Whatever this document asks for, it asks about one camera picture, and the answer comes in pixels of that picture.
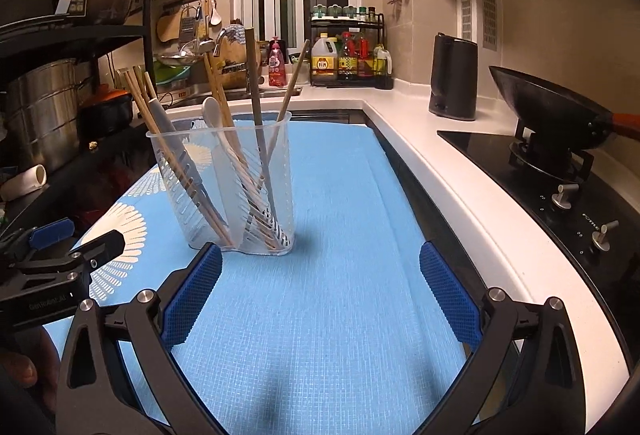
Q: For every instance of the hanging wooden cutting board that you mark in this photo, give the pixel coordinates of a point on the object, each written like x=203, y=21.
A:
x=167, y=27

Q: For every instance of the blue patterned tablecloth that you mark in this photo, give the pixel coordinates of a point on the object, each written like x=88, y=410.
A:
x=325, y=290

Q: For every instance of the metal kitchen faucet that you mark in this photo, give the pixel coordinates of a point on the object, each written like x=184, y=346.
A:
x=220, y=40

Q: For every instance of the dark soy sauce bottle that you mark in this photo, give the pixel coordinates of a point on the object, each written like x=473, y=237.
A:
x=346, y=62

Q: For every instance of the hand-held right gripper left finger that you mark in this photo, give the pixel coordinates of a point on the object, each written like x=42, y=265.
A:
x=192, y=300

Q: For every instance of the hanging metal grater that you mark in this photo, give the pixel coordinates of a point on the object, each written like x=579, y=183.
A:
x=188, y=27

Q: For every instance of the clear plastic utensil holder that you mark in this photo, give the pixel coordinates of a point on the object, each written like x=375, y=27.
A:
x=280, y=140

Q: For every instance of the metal stove knob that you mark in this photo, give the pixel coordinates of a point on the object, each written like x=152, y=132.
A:
x=562, y=200
x=600, y=237

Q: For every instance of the narrow wall vent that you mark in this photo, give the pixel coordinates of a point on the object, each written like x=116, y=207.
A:
x=466, y=10

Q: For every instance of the hanging white ladle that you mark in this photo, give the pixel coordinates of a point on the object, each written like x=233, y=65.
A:
x=215, y=17

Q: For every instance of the white roll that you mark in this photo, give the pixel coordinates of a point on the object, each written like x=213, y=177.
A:
x=27, y=180

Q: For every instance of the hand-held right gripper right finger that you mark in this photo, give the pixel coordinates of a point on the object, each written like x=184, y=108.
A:
x=450, y=300

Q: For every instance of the pink dish soap bottle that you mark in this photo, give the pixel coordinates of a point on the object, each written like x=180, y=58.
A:
x=277, y=67

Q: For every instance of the black electric kettle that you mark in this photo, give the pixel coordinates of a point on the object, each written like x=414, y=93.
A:
x=452, y=80

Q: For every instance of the black shelving rack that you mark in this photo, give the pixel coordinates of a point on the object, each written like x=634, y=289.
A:
x=75, y=32

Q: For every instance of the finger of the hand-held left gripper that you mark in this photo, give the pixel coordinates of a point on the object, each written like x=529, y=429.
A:
x=100, y=247
x=52, y=234

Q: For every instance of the black spice rack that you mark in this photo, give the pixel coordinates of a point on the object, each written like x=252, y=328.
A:
x=385, y=82

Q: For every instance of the person's left hand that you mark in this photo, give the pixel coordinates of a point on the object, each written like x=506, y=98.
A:
x=20, y=370

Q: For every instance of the black burner grate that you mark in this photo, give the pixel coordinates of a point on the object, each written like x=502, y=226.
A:
x=535, y=150

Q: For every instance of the white oil jug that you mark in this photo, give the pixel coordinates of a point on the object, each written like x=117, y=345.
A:
x=323, y=65

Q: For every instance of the stainless steel bowl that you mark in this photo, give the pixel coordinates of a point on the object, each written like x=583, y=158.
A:
x=180, y=60

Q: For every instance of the black glass gas stove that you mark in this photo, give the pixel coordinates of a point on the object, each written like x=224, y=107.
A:
x=490, y=150

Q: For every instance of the green plastic basin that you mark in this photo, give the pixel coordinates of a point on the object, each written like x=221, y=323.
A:
x=170, y=75

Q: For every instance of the black pot red lid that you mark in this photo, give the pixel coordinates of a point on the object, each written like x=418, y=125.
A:
x=107, y=112

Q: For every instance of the red cap sauce bottle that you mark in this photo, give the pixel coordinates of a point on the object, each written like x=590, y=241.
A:
x=364, y=59

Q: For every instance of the wide wall vent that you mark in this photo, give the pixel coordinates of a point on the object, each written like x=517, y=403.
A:
x=489, y=15

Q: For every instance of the stainless steel stockpot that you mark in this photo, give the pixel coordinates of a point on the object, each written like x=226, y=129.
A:
x=45, y=110

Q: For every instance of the dark bowl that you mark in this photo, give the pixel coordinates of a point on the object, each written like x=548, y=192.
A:
x=112, y=0

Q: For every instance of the row of spice jars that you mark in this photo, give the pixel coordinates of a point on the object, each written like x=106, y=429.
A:
x=332, y=12

